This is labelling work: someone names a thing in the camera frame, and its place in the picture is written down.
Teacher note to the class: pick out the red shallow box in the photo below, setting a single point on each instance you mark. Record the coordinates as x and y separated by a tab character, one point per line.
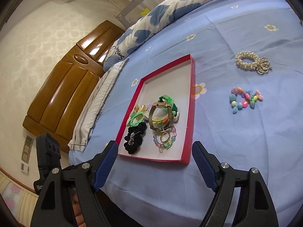
171	84

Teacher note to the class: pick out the yellow hair claw clip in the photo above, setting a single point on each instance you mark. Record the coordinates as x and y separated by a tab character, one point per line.
140	109

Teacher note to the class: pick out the black velvet scrunchie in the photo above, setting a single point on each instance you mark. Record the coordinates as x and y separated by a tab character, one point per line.
134	137

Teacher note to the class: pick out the left hand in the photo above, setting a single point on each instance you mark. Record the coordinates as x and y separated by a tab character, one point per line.
77	209

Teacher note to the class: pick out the wall switch panel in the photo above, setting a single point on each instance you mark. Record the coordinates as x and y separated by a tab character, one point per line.
26	154

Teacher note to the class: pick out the blue heart patterned duvet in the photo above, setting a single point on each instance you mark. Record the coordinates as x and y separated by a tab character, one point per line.
157	19

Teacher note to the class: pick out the clear hair comb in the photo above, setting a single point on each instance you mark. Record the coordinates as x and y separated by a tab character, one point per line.
159	115

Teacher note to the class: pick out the wooden headboard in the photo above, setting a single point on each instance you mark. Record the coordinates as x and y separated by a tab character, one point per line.
59	102

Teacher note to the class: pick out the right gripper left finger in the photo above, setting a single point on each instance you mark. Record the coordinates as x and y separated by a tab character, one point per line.
54	204

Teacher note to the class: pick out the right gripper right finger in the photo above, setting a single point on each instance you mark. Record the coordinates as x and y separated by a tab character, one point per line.
255	206

